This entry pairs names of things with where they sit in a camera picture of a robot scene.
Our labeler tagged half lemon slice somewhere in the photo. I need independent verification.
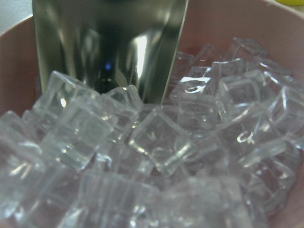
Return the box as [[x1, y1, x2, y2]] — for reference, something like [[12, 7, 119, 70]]
[[276, 0, 304, 6]]

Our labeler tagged pink bowl of ice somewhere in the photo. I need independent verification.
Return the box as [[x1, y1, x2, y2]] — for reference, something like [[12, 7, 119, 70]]
[[0, 0, 304, 228]]

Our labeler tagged silver metal ice scoop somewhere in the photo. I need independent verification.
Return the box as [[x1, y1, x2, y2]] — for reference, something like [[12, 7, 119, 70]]
[[32, 0, 188, 104]]

